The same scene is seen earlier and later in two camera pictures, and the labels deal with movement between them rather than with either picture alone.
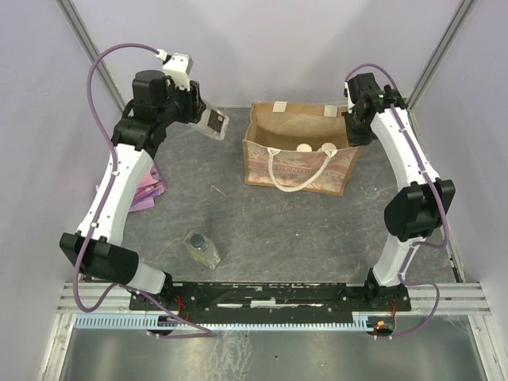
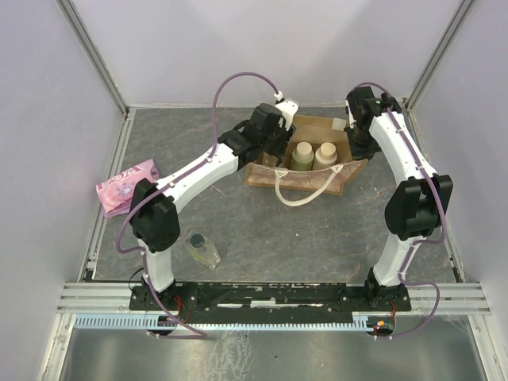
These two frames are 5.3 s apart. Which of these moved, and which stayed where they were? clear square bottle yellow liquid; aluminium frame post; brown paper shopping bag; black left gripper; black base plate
Moved: brown paper shopping bag; black left gripper
Stayed: black base plate; aluminium frame post; clear square bottle yellow liquid
